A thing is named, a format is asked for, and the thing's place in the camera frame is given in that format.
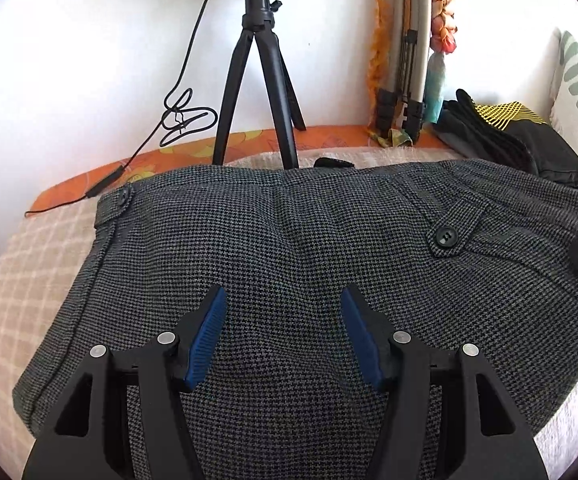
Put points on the orange floral bedsheet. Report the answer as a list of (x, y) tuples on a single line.
[(134, 165)]

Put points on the black tripod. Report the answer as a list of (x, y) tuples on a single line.
[(264, 80)]

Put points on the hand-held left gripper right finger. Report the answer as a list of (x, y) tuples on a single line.
[(365, 341)]

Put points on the silver folded tripod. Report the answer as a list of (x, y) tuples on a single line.
[(409, 50)]

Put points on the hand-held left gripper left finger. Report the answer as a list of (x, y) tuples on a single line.
[(204, 341)]

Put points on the black and yellow garment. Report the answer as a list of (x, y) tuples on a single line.
[(509, 135)]

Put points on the grey houndstooth pants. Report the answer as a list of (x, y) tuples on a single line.
[(309, 260)]

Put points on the small black object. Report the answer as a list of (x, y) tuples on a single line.
[(333, 162)]

